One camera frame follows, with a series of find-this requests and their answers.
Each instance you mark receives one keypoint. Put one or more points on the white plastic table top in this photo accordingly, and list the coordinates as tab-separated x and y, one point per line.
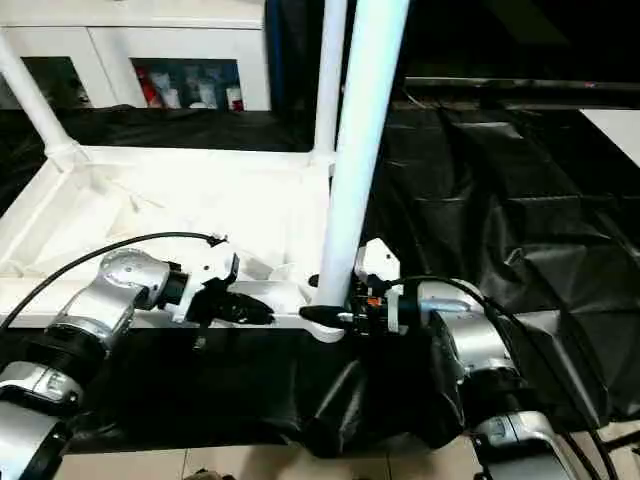
150	200

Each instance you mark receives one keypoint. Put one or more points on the white plastic table leg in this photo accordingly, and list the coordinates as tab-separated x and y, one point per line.
38	100
328	70
360	130

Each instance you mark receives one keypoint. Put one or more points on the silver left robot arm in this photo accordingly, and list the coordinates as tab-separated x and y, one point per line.
105	300

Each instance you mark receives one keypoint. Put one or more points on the black right robot foot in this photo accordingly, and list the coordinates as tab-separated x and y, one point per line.
366	477

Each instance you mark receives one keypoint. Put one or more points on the black robot foot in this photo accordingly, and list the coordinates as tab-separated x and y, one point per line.
208	475
366	477

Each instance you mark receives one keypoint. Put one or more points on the black left robot foot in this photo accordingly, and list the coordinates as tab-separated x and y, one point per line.
208	475

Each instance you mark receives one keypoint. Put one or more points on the black table mat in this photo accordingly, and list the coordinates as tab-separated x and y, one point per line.
500	200

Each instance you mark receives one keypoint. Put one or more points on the white glass door cabinet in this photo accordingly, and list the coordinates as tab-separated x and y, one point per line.
130	45

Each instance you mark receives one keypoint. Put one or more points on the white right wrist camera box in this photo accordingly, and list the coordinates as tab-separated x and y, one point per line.
378	262

